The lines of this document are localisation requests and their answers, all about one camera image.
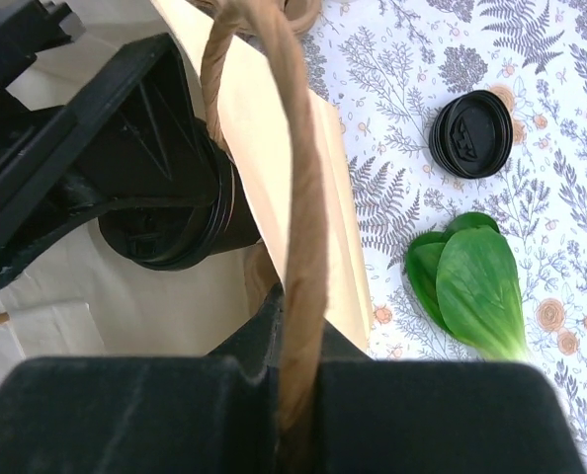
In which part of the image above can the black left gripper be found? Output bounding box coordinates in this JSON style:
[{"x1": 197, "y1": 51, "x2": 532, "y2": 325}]
[{"x1": 0, "y1": 1, "x2": 200, "y2": 289}]

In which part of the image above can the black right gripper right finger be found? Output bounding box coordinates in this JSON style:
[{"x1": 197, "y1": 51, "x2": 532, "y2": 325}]
[{"x1": 309, "y1": 324, "x2": 586, "y2": 473}]

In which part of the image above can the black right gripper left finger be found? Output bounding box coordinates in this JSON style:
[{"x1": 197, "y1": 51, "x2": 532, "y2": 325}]
[{"x1": 0, "y1": 286, "x2": 283, "y2": 473}]

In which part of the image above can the brown paper bag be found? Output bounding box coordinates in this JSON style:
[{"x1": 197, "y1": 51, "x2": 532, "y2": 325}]
[{"x1": 0, "y1": 0, "x2": 377, "y2": 474}]

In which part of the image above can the black sleeved paper cup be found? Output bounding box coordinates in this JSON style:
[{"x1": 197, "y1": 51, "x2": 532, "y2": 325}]
[{"x1": 196, "y1": 118, "x2": 260, "y2": 258}]

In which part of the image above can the black coffee lid stack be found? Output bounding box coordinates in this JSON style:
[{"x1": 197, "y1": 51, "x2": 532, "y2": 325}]
[{"x1": 428, "y1": 90, "x2": 513, "y2": 180}]

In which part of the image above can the green white bok choy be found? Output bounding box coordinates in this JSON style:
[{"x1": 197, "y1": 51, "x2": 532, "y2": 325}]
[{"x1": 404, "y1": 212, "x2": 528, "y2": 362}]

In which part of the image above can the brown cardboard cup carrier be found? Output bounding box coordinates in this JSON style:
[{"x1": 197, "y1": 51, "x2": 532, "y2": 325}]
[{"x1": 189, "y1": 0, "x2": 322, "y2": 37}]

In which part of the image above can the floral patterned table mat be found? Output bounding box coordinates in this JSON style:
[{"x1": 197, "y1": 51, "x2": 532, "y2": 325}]
[{"x1": 302, "y1": 1, "x2": 587, "y2": 467}]

